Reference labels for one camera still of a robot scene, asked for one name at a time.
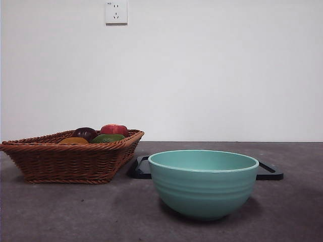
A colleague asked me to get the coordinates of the mint green bowl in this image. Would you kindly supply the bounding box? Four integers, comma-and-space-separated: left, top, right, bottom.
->
147, 149, 260, 222

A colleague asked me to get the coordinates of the yellow orange fruit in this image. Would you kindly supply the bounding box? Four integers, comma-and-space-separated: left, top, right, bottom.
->
59, 137, 89, 145

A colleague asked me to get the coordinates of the red fruit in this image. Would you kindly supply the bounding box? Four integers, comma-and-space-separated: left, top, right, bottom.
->
100, 124, 129, 138

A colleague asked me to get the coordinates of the black rectangular tray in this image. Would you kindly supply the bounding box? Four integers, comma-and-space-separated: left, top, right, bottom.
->
126, 155, 284, 181

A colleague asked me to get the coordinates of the green fruit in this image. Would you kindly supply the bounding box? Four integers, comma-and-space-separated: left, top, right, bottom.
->
91, 134, 126, 144

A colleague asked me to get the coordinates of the dark purple fruit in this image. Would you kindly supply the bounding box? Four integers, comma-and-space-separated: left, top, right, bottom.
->
72, 127, 98, 143

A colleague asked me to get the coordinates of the brown wicker basket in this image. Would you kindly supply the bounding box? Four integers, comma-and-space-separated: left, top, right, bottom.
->
0, 129, 145, 184

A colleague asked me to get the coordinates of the white wall socket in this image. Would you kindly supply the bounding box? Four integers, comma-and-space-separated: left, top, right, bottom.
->
105, 1, 128, 25

